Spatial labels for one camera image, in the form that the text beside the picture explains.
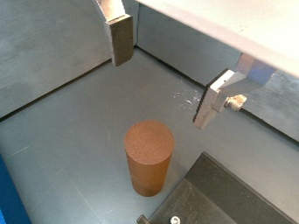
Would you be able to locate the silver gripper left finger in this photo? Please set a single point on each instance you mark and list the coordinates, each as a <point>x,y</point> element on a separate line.
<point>119,28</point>

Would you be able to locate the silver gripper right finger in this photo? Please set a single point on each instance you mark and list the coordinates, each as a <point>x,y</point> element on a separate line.
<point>225,91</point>

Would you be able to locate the brown round cylinder peg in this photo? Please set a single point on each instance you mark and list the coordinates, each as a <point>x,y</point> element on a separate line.
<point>149,150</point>

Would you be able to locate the black curved holder stand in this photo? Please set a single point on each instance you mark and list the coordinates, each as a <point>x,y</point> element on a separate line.
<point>213,196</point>

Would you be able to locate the blue shape sorting board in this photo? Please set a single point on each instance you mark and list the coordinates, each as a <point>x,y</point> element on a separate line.
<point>12,212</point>

